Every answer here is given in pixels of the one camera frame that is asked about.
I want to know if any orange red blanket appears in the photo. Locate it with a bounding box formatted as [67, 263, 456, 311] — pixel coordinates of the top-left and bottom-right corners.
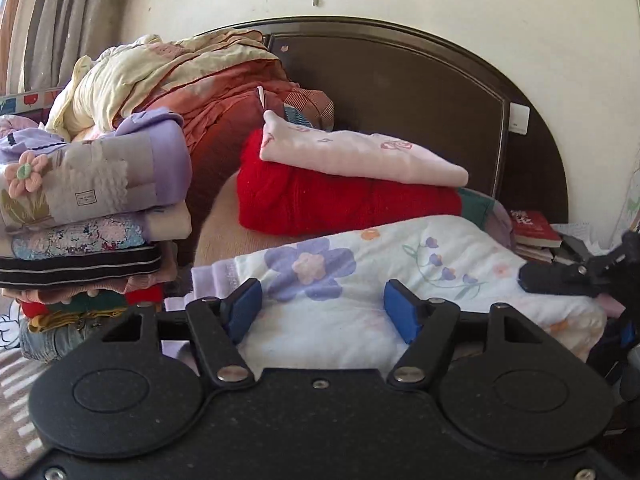
[144, 60, 303, 267]

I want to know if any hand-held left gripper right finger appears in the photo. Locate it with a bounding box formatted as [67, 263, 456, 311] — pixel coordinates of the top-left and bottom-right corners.
[383, 279, 547, 392]

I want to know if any white crumpled cloth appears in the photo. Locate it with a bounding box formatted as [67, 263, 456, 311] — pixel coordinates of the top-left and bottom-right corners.
[552, 220, 621, 257]

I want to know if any red knitted sweater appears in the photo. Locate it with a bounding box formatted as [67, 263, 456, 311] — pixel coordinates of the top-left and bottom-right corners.
[237, 129, 464, 237]

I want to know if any stack of folded clothes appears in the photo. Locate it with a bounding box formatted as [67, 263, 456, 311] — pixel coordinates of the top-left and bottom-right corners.
[0, 110, 194, 364]

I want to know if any red book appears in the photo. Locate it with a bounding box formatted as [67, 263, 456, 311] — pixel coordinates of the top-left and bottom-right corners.
[508, 209, 564, 250]

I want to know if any striped grey curtain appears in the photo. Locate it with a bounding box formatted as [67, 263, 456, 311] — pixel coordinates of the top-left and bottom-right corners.
[0, 0, 134, 97]

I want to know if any white wall socket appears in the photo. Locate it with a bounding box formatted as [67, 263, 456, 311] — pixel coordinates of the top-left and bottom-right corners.
[508, 102, 530, 135]

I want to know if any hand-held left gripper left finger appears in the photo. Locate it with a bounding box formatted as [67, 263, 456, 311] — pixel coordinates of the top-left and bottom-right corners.
[101, 278, 264, 391]

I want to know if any dark wooden headboard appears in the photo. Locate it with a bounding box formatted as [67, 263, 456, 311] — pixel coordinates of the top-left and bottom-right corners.
[194, 16, 572, 242]

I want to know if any white floral garment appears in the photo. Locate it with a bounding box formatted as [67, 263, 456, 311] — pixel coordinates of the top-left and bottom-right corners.
[164, 215, 609, 362]

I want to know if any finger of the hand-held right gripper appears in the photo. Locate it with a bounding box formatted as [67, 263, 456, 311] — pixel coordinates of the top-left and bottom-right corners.
[518, 261, 601, 298]

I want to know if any beige pillow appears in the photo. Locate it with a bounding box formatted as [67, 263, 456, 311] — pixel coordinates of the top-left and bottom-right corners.
[193, 170, 321, 268]

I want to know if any apple print cloth strip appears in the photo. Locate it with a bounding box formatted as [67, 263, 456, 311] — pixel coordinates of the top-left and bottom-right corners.
[0, 87, 64, 117]

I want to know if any patterned bed sheet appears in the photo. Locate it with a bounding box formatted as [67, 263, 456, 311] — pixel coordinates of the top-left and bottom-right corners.
[0, 304, 68, 463]

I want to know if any plaid pillow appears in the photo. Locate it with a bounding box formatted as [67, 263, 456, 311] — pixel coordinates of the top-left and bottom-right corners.
[259, 87, 336, 132]

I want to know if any stack of dark books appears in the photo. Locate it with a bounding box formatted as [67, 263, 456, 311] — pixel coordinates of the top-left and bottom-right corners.
[515, 234, 593, 267]

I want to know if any pink folded garment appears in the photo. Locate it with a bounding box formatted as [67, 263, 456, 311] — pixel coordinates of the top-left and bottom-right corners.
[259, 109, 470, 189]

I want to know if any green garment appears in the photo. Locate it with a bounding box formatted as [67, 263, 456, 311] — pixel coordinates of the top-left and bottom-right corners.
[457, 187, 517, 250]

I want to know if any pale yellow quilt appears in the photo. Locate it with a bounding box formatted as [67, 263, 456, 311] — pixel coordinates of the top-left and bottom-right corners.
[44, 29, 282, 142]

